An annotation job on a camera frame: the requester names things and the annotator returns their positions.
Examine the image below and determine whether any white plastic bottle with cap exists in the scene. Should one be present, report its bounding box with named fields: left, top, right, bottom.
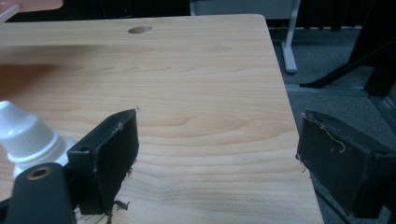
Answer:
left=0, top=100, right=78, bottom=179

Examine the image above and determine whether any white table leg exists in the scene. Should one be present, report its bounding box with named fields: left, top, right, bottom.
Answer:
left=189, top=0, right=303, bottom=76

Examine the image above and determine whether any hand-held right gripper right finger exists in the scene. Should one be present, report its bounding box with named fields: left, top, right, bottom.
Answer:
left=295, top=110, right=396, bottom=219

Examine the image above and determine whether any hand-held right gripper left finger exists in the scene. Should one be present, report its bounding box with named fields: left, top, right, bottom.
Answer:
left=66, top=108, right=140, bottom=217

